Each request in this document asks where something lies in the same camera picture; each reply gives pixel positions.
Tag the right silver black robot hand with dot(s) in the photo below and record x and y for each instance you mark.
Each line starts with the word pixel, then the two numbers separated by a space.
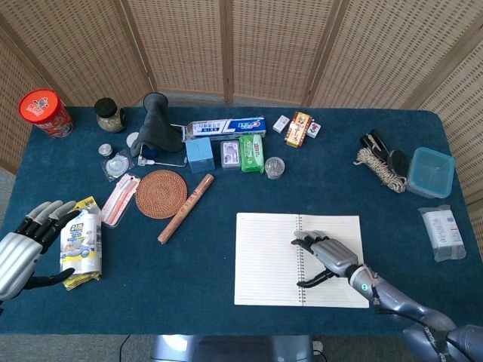
pixel 336 256

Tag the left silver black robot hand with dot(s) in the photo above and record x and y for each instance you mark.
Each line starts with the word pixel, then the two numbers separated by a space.
pixel 17 260

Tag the spiral notebook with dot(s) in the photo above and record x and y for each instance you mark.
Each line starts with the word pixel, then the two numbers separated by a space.
pixel 264 260

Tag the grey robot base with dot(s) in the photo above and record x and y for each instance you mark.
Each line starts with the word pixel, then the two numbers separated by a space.
pixel 230 348

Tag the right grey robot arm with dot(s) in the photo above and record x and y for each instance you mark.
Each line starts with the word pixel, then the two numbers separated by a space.
pixel 400 301

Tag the yellow white roll refill pack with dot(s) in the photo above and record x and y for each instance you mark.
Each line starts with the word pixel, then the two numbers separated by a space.
pixel 85 245

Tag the white power plug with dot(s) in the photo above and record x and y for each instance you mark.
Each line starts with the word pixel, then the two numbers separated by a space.
pixel 318 346

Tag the beige twine bundle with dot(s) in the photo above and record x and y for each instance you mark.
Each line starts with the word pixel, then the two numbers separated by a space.
pixel 379 167

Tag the clear packet of white pads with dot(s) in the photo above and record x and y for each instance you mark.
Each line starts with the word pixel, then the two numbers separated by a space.
pixel 441 232

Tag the black round disc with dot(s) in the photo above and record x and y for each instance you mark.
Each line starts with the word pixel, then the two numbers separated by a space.
pixel 399 161

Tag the pink toothbrush package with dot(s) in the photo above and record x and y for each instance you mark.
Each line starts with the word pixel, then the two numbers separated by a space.
pixel 119 201

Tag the black clips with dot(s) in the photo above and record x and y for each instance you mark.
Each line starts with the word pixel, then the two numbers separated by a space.
pixel 373 141

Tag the blue clear plastic container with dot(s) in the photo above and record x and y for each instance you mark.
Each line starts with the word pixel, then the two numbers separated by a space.
pixel 430 173

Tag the white mahjong tile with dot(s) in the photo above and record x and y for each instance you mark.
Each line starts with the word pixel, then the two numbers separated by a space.
pixel 314 129

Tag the yellow red card box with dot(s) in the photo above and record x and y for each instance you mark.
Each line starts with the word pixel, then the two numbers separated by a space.
pixel 299 130

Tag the green wet wipes pack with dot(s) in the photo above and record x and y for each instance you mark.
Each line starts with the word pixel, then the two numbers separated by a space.
pixel 251 154

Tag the round white disc in packet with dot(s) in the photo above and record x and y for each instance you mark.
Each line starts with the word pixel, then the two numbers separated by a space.
pixel 115 166

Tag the small silver tin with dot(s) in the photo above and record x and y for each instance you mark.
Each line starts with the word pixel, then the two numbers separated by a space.
pixel 106 150

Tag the small white box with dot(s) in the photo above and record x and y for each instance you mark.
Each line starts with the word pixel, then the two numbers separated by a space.
pixel 281 124

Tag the dark blue tablecloth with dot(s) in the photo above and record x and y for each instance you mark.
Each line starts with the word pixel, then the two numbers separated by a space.
pixel 188 283

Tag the red round canister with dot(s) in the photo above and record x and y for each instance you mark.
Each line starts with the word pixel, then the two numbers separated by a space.
pixel 41 111

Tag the brown paper-wrapped stick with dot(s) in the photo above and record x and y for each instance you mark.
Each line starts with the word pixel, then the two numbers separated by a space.
pixel 185 209

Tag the round woven rattan coaster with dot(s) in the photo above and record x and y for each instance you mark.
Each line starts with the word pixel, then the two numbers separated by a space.
pixel 161 194

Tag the white round lid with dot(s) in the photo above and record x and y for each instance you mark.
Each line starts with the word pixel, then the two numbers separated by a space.
pixel 132 139

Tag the blue white toothpaste box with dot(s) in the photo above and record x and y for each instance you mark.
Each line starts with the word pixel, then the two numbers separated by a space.
pixel 226 128

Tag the glass jar with black lid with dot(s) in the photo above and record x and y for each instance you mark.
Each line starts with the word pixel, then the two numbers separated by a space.
pixel 109 118

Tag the light blue cardboard box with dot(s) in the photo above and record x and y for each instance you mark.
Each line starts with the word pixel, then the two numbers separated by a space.
pixel 200 154

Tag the blue ball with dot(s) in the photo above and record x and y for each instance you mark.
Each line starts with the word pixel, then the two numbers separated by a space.
pixel 151 153

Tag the dark grey cloth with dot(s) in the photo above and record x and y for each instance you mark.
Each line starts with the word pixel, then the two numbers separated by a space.
pixel 158 128

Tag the woven bamboo folding screen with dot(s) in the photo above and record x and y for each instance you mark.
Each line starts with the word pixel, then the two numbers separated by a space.
pixel 279 49

